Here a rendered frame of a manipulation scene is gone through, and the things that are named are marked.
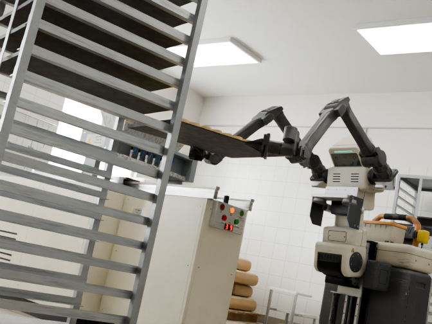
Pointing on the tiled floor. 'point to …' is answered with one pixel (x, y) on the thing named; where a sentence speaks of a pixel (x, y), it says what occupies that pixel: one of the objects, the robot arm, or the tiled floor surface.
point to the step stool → (288, 309)
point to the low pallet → (243, 315)
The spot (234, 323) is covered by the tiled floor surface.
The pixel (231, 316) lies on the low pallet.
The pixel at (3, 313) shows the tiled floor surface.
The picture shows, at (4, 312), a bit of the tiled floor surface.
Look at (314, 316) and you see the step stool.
